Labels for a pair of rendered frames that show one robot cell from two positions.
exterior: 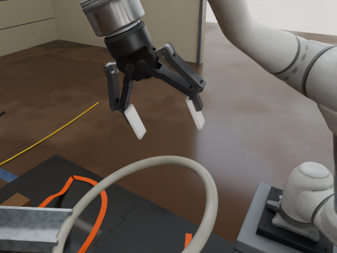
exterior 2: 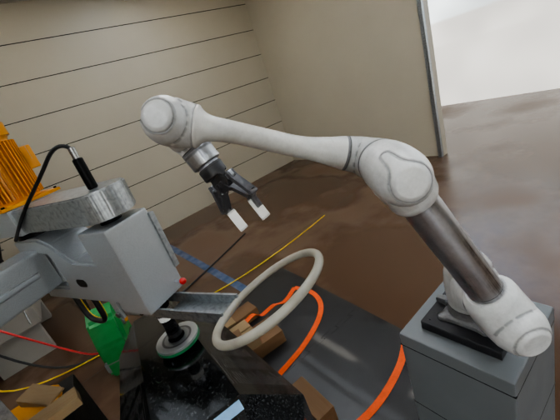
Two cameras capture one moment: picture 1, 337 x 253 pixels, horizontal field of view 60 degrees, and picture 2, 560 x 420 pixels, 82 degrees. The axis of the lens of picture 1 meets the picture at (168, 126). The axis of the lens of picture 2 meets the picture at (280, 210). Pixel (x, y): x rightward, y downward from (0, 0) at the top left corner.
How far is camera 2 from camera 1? 56 cm
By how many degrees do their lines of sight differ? 28
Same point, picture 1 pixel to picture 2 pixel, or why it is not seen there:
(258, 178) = not seen: hidden behind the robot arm
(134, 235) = (345, 343)
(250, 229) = (417, 323)
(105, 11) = (190, 159)
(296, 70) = (354, 164)
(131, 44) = (208, 174)
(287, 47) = (338, 149)
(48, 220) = (225, 302)
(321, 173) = not seen: hidden behind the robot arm
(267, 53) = (322, 157)
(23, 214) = (209, 298)
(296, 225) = (462, 317)
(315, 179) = not seen: hidden behind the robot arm
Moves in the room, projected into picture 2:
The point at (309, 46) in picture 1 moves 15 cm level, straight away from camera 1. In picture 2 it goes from (361, 144) to (389, 127)
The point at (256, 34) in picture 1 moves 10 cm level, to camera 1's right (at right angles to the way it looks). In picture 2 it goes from (304, 147) to (338, 138)
